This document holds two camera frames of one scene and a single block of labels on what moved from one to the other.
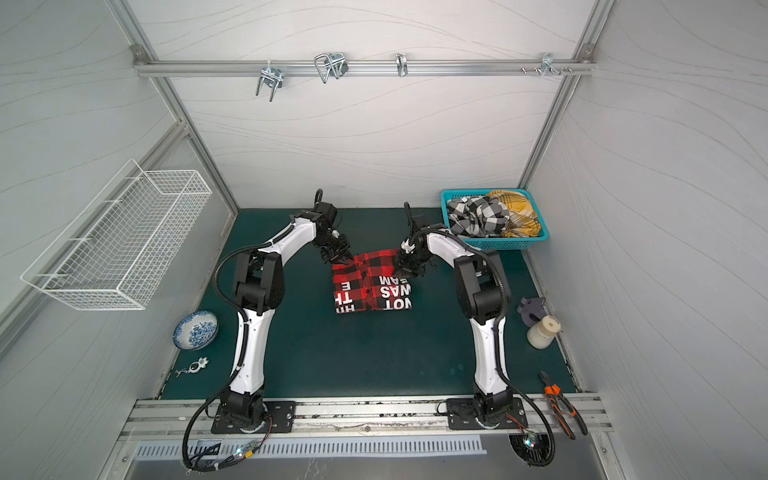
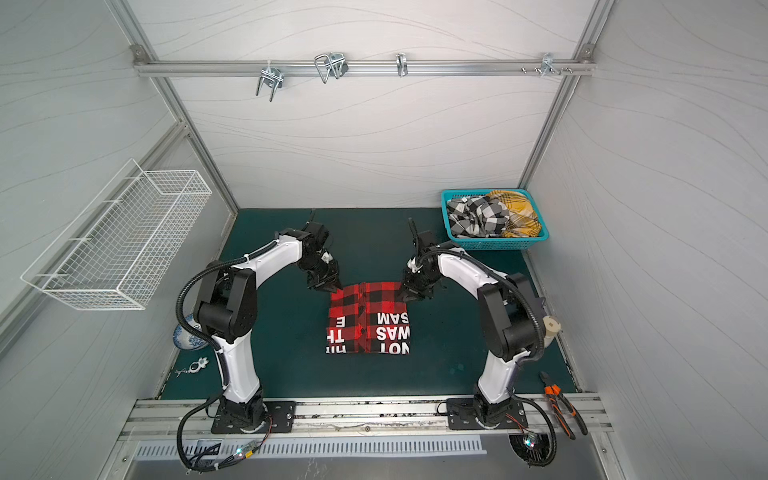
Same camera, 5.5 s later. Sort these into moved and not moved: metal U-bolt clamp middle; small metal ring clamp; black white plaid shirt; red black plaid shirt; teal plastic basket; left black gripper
Moved: red black plaid shirt; left black gripper
Not moved: teal plastic basket; small metal ring clamp; metal U-bolt clamp middle; black white plaid shirt
